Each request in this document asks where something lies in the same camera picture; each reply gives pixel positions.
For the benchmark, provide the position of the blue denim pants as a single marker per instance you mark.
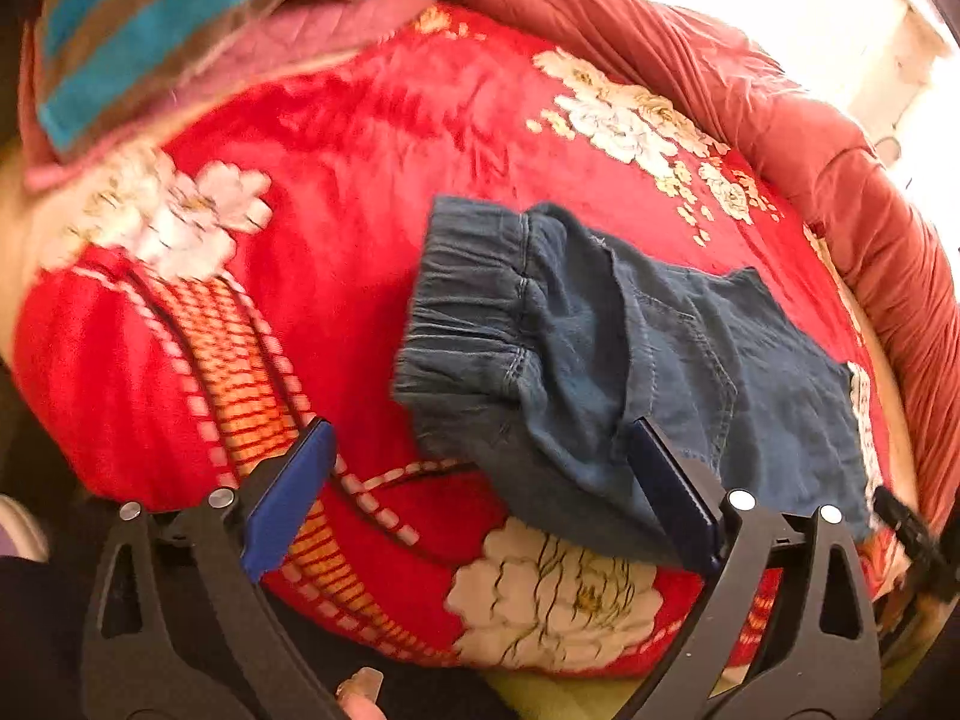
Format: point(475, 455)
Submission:
point(600, 360)

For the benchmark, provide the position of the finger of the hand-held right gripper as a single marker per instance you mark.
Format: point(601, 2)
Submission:
point(907, 532)

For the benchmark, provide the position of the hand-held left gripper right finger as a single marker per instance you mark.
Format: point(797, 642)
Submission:
point(667, 487)

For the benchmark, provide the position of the brick red quilt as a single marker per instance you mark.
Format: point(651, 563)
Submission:
point(675, 37)

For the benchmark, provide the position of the blue brown striped towel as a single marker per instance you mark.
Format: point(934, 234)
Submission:
point(150, 22)

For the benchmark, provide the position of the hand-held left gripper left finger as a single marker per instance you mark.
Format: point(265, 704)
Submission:
point(289, 495)

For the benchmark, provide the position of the pink quilted sheet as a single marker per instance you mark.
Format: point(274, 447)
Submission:
point(300, 30)

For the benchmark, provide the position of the green cloth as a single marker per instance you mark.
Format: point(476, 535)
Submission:
point(555, 697)

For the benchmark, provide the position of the red floral blanket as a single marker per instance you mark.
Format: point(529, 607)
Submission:
point(337, 240)

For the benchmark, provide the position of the beige bed sheet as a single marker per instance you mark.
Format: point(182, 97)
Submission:
point(889, 405)

